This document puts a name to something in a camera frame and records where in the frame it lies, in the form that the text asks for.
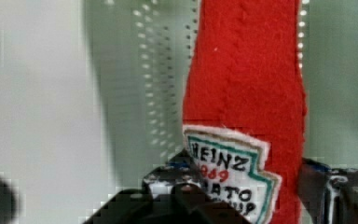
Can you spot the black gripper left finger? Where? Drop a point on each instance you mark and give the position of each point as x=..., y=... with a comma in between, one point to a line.
x=171, y=194

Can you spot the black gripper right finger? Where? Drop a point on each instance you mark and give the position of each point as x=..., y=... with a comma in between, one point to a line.
x=330, y=195

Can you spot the red felt ketchup bottle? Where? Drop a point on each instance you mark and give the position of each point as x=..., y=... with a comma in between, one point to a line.
x=244, y=107

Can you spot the green oval strainer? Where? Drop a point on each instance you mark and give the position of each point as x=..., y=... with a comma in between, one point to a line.
x=141, y=51

